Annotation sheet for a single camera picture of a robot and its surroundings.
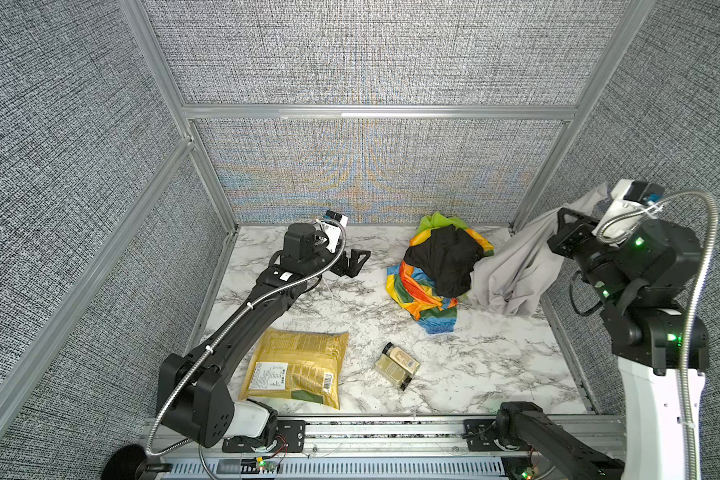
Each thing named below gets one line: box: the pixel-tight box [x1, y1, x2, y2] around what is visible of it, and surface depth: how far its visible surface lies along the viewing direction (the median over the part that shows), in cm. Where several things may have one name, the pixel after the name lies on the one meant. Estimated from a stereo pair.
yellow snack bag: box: [238, 328, 349, 409], surface depth 80 cm
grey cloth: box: [468, 183, 609, 316], surface depth 63 cm
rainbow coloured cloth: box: [386, 212, 494, 334], surface depth 96 cm
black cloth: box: [404, 225, 484, 297], surface depth 95 cm
